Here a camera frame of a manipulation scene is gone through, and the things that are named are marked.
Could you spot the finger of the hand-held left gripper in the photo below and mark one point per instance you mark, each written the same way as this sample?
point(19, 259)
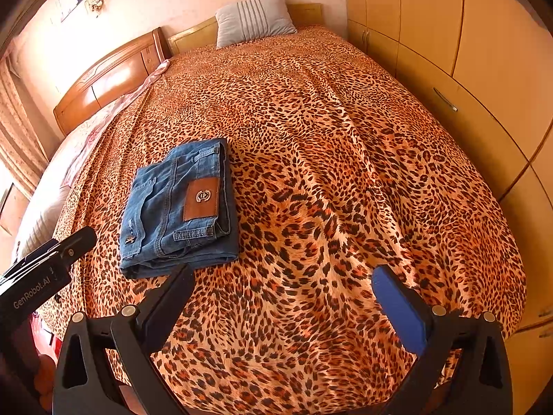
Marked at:
point(80, 242)

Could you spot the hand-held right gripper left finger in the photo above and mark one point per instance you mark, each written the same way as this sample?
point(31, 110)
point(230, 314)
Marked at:
point(168, 298)

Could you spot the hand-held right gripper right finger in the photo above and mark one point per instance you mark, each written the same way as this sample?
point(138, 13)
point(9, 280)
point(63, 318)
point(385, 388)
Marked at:
point(397, 307)

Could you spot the blue denim pants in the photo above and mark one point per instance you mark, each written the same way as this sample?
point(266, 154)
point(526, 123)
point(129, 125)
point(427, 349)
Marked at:
point(173, 220)

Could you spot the beige curtain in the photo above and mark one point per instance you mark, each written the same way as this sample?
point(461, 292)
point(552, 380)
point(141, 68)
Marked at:
point(19, 138)

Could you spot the leopard print blanket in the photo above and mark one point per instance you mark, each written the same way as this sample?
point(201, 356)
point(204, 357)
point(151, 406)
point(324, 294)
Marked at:
point(328, 160)

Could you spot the orange-brown wooden headboard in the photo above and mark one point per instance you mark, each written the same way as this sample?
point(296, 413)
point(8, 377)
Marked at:
point(108, 78)

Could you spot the light wooden headboard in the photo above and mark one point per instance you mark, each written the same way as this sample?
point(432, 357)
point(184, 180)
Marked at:
point(194, 36)

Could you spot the light wooden wardrobe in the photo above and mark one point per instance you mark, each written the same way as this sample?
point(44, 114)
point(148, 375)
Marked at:
point(497, 52)

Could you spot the grey striped pillow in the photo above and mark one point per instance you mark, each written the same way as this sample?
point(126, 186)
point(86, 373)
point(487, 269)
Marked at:
point(252, 19)

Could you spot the wall lamp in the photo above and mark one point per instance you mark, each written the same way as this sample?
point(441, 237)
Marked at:
point(95, 2)

